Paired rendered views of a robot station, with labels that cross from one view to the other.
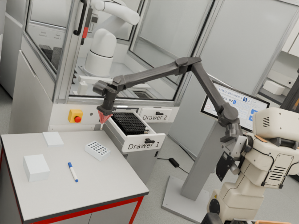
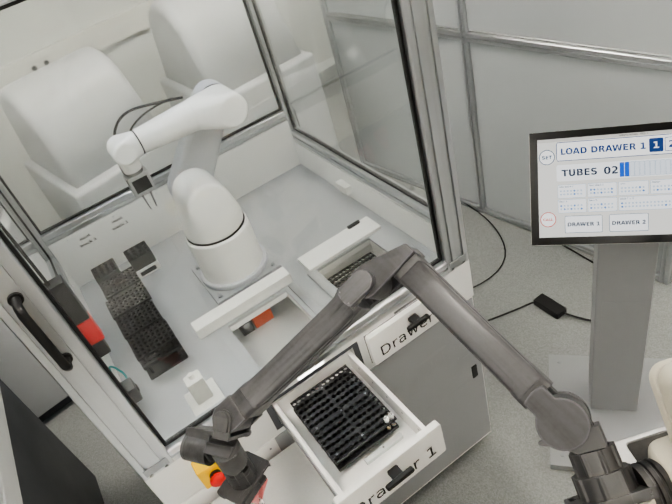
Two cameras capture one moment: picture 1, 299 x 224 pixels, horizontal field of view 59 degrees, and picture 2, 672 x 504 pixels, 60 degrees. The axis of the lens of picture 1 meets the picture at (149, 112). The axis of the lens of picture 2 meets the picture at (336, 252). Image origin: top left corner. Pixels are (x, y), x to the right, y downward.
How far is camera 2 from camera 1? 0.91 m
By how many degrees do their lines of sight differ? 23
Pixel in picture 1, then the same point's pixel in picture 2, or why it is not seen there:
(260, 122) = not seen: outside the picture
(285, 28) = not seen: outside the picture
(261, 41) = not seen: outside the picture
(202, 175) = (625, 359)
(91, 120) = (259, 440)
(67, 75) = (128, 426)
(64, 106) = (174, 468)
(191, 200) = (626, 411)
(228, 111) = (554, 423)
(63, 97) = (157, 458)
